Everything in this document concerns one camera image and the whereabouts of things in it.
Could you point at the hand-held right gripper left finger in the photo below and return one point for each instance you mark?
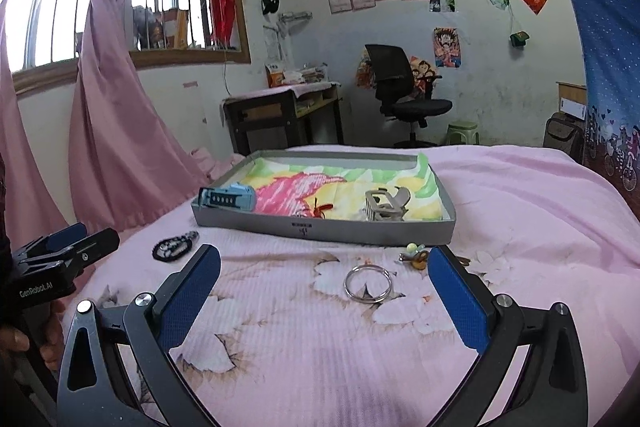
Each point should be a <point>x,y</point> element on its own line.
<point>192,302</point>

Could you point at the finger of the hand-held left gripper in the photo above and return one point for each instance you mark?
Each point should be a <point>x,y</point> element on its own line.
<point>67,234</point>
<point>95,244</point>

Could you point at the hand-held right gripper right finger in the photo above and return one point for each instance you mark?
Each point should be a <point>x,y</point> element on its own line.
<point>457,302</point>

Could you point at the silver bangle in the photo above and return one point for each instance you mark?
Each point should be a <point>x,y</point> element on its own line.
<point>346,284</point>

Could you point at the blue wrist watch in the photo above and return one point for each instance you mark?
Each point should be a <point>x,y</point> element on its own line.
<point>240,197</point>

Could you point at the white claw hair clip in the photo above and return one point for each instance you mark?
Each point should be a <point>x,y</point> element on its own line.
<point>380,207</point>

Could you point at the grey shallow tray box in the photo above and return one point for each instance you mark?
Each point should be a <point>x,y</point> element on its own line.
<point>350,234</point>

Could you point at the person's left hand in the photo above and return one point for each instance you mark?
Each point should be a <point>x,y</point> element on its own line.
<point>54,337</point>

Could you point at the black oval hair clip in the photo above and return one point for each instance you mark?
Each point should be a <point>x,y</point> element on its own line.
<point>172,249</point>

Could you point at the pink curtain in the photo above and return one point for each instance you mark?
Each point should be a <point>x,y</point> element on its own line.
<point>30,167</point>
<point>125,147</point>

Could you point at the pink floral blanket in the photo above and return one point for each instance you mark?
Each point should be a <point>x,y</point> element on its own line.
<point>300,357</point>

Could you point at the colourful printed cloth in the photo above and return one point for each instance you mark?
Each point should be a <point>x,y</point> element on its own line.
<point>310,187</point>

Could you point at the green plastic stool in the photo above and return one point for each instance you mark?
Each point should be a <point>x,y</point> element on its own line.
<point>462,129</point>

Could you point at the brown bag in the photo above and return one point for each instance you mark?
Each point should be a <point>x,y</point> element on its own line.
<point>562,137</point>

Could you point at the dark wooden desk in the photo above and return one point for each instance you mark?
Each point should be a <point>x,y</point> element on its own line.
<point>260,107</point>

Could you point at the dark printed box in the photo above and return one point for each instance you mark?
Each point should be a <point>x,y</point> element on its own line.
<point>147,29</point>

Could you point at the brown cardboard box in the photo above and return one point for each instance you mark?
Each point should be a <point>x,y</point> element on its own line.
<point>175,29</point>

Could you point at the red monkey poster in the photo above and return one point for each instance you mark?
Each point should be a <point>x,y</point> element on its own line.
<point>422,72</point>

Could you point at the wooden cabinet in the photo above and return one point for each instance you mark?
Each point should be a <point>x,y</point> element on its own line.
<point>571,94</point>

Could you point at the orange box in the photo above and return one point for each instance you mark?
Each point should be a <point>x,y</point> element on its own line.
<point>274,76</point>

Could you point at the black office chair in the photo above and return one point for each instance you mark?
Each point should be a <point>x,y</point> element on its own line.
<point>390,67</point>

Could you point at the colourful printed poster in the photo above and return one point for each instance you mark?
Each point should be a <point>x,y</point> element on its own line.
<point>364,74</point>

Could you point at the pile of papers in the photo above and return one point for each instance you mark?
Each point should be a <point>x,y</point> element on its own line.
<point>307,76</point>

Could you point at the white drawing paper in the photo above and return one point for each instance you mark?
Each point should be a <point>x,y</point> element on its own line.
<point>272,44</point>

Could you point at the green hanging pouch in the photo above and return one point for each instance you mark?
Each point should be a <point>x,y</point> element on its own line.
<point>519,39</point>

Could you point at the red hanging decoration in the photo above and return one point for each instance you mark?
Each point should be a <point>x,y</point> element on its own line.
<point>222,2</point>

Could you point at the blue printed curtain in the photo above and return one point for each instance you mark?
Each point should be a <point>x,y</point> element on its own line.
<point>610,57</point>

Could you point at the black hanging item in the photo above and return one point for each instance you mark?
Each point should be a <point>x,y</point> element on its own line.
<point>271,4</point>

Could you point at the barred window with wooden frame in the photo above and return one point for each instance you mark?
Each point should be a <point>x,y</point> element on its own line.
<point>55,7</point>

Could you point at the cartoon wall poster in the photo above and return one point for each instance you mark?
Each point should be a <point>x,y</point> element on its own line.
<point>447,48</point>

